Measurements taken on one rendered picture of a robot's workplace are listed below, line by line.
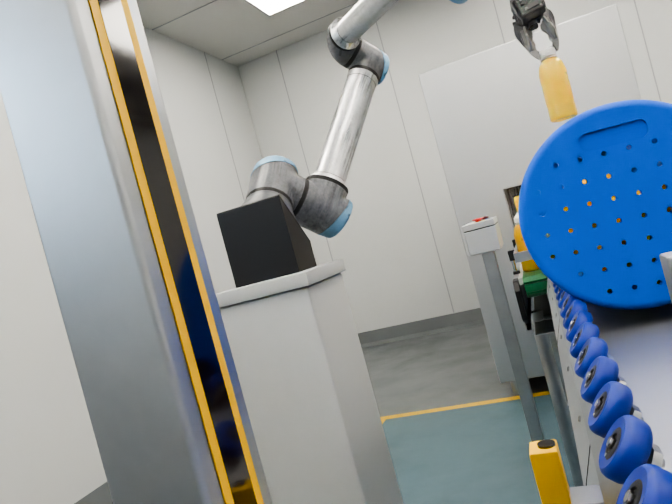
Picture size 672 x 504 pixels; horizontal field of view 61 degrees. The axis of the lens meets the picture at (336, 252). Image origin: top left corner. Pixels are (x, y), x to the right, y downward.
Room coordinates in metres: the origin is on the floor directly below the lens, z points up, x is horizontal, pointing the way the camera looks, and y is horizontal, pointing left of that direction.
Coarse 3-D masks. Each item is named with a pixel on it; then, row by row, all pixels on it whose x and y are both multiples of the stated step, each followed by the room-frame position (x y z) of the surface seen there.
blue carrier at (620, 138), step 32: (576, 128) 0.79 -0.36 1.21; (608, 128) 0.78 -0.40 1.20; (640, 128) 0.77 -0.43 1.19; (544, 160) 0.80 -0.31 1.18; (576, 160) 0.79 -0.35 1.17; (608, 160) 0.78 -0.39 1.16; (640, 160) 0.77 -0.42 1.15; (544, 192) 0.81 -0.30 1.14; (576, 192) 0.79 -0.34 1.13; (608, 192) 0.78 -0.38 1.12; (640, 192) 0.78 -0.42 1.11; (544, 224) 0.81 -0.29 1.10; (576, 224) 0.80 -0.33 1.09; (608, 224) 0.79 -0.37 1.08; (640, 224) 0.77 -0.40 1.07; (544, 256) 0.81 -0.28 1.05; (576, 256) 0.80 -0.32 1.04; (608, 256) 0.79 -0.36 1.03; (640, 256) 0.78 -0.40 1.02; (576, 288) 0.81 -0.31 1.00; (608, 288) 0.79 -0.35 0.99; (640, 288) 0.78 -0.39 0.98
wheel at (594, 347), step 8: (584, 344) 0.61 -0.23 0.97; (592, 344) 0.58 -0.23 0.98; (600, 344) 0.58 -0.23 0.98; (584, 352) 0.59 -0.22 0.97; (592, 352) 0.58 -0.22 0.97; (600, 352) 0.57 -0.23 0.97; (576, 360) 0.61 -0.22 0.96; (584, 360) 0.58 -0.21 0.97; (592, 360) 0.57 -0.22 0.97; (576, 368) 0.60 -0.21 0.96; (584, 368) 0.58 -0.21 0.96; (584, 376) 0.58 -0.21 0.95
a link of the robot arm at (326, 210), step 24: (360, 48) 2.04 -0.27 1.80; (360, 72) 2.04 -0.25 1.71; (384, 72) 2.09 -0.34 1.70; (360, 96) 2.01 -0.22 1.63; (336, 120) 1.99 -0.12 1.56; (360, 120) 2.00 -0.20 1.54; (336, 144) 1.95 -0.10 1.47; (336, 168) 1.92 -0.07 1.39; (312, 192) 1.85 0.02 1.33; (336, 192) 1.88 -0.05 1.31; (312, 216) 1.85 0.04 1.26; (336, 216) 1.87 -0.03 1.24
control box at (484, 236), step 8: (472, 224) 1.82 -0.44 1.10; (480, 224) 1.81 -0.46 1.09; (488, 224) 1.81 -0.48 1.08; (496, 224) 1.88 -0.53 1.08; (464, 232) 1.83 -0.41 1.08; (472, 232) 1.82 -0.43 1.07; (480, 232) 1.81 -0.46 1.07; (488, 232) 1.81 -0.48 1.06; (496, 232) 1.80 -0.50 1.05; (472, 240) 1.82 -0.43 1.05; (480, 240) 1.82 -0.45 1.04; (488, 240) 1.81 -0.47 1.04; (496, 240) 1.80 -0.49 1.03; (472, 248) 1.83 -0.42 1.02; (480, 248) 1.82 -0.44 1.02; (488, 248) 1.81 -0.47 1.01; (496, 248) 1.80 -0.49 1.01
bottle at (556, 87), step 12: (552, 60) 1.44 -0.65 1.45; (540, 72) 1.46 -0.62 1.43; (552, 72) 1.43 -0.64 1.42; (564, 72) 1.44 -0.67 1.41; (552, 84) 1.44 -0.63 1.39; (564, 84) 1.43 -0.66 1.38; (552, 96) 1.44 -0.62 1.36; (564, 96) 1.43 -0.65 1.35; (552, 108) 1.45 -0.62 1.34; (564, 108) 1.43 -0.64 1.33; (576, 108) 1.44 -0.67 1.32; (552, 120) 1.46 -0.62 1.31
